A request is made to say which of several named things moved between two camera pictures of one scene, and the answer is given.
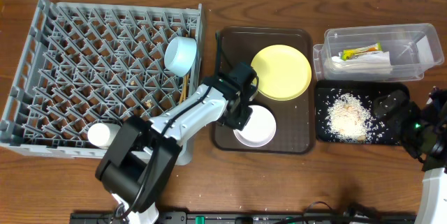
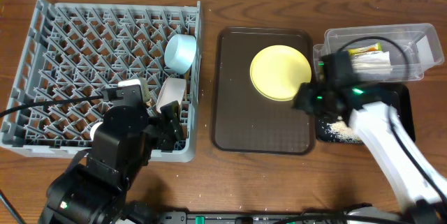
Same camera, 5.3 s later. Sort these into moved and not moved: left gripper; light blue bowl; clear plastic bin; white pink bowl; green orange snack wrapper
Moved: white pink bowl; left gripper
Not moved: clear plastic bin; light blue bowl; green orange snack wrapper
